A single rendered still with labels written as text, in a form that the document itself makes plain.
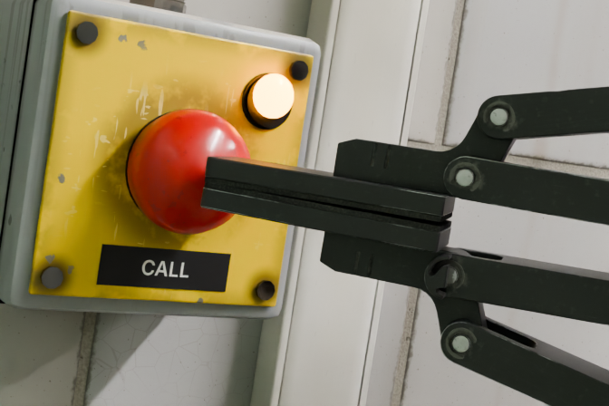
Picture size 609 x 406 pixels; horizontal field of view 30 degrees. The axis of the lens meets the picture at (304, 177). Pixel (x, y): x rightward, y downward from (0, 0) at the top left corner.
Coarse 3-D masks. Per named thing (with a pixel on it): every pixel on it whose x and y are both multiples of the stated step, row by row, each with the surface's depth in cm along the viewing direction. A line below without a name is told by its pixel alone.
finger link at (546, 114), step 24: (504, 96) 31; (528, 96) 31; (552, 96) 31; (576, 96) 31; (600, 96) 30; (480, 120) 31; (504, 120) 31; (528, 120) 31; (552, 120) 31; (576, 120) 31; (600, 120) 30
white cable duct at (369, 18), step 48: (336, 0) 46; (384, 0) 47; (336, 48) 46; (384, 48) 47; (336, 96) 46; (384, 96) 47; (336, 144) 46; (288, 288) 46; (336, 288) 47; (288, 336) 46; (336, 336) 48; (288, 384) 47; (336, 384) 48
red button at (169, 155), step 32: (160, 128) 35; (192, 128) 35; (224, 128) 36; (128, 160) 36; (160, 160) 35; (192, 160) 35; (160, 192) 35; (192, 192) 35; (160, 224) 35; (192, 224) 35
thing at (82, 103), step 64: (0, 0) 39; (64, 0) 35; (0, 64) 38; (64, 64) 34; (128, 64) 36; (192, 64) 37; (256, 64) 38; (0, 128) 37; (64, 128) 35; (128, 128) 36; (256, 128) 38; (0, 192) 36; (64, 192) 35; (128, 192) 36; (0, 256) 36; (64, 256) 35; (128, 256) 36; (192, 256) 37; (256, 256) 39
